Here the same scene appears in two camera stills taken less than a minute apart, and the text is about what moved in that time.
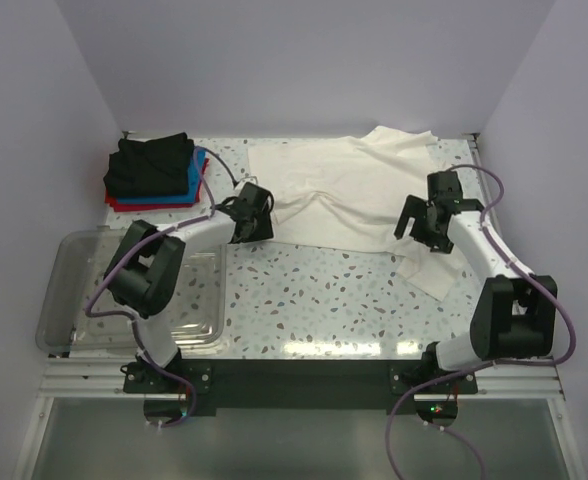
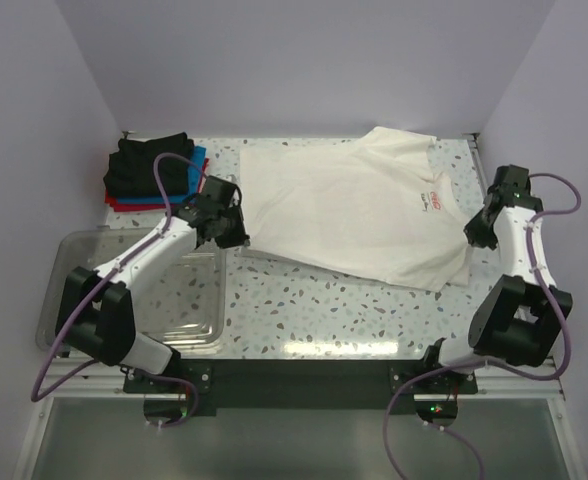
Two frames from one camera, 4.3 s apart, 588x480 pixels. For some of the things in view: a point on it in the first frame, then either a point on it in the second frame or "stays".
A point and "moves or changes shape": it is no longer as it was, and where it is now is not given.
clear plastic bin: x=197 y=310 stays
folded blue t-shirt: x=194 y=186 stays
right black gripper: x=425 y=230 -> x=481 y=226
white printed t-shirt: x=353 y=194 moves or changes shape
